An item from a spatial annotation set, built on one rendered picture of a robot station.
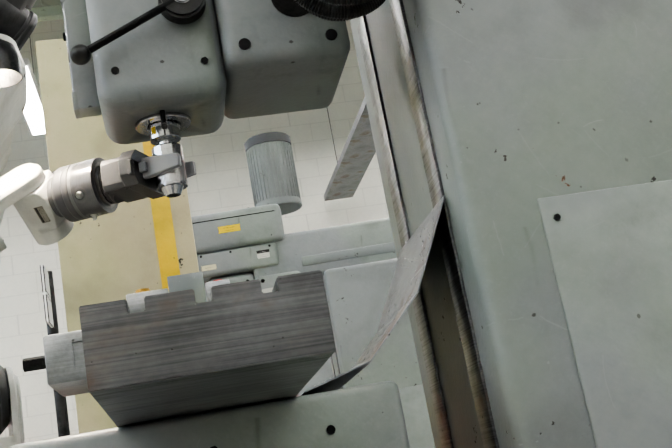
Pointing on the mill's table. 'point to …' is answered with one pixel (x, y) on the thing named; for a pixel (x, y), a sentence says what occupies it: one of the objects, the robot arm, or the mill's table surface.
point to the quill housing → (151, 40)
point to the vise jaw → (141, 299)
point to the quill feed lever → (184, 9)
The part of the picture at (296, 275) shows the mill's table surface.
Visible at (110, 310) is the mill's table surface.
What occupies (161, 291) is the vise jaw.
